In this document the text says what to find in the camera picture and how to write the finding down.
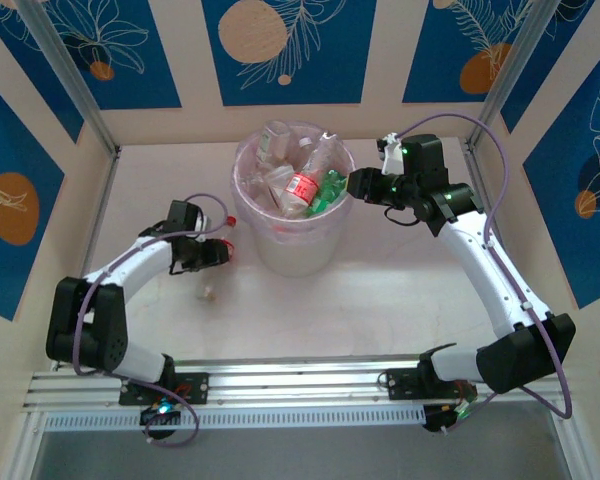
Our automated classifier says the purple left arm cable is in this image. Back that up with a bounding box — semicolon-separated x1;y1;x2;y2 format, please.
72;193;230;447

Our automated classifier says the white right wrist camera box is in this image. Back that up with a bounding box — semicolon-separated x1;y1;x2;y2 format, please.
377;132;406;176

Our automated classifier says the green plastic bottle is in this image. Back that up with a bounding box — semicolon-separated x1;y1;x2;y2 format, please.
307;168;352;219

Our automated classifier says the pink bin liner bag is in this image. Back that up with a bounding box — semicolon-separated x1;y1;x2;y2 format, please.
231;119;357;236

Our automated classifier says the aluminium mounting rail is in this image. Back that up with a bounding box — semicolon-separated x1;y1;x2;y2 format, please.
22;357;574;409

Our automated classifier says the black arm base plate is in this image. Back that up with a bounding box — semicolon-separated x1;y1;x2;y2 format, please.
385;367;477;401
118;372;210;406

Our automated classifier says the aluminium frame post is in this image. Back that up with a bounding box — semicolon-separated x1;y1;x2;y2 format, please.
17;0;121;156
467;0;564;151

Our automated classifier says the aluminium table side rail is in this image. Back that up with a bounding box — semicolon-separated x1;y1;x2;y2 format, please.
459;139;544;359
52;149;122;374

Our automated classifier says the white slotted cable duct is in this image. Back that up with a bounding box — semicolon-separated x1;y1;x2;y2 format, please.
42;407;429;432

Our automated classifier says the black controller board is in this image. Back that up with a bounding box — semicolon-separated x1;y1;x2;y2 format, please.
422;403;476;434
139;402;182;427

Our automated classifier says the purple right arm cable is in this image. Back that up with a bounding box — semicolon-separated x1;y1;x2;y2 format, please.
397;112;574;435

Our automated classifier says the white plastic bin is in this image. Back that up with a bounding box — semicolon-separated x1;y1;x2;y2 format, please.
231;119;357;279

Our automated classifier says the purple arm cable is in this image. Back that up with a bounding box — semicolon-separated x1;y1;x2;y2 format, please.
397;112;574;435
72;193;230;447

